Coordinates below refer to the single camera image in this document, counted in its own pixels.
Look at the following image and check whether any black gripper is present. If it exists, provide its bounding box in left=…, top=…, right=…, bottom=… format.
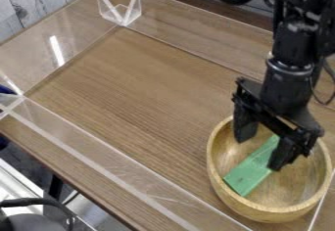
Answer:
left=232, top=58, right=324, bottom=171

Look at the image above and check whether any green rectangular block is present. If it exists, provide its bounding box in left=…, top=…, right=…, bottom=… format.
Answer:
left=223, top=135, right=279, bottom=197

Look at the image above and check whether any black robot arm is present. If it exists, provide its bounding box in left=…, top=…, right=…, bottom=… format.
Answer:
left=220, top=0, right=335, bottom=170

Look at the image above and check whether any brown wooden bowl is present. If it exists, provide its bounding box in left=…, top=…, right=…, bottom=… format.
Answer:
left=207, top=117, right=332, bottom=223

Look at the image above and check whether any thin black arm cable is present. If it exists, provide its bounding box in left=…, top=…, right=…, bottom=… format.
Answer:
left=309, top=68, right=335, bottom=106

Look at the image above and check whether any clear acrylic corner bracket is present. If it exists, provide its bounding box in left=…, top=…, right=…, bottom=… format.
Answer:
left=97, top=0, right=141, bottom=26

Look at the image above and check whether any black cable bottom left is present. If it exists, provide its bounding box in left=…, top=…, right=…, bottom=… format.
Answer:
left=0, top=197, right=76, bottom=231

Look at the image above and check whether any clear acrylic barrier wall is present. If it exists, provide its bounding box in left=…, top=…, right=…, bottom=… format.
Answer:
left=0, top=0, right=335, bottom=231

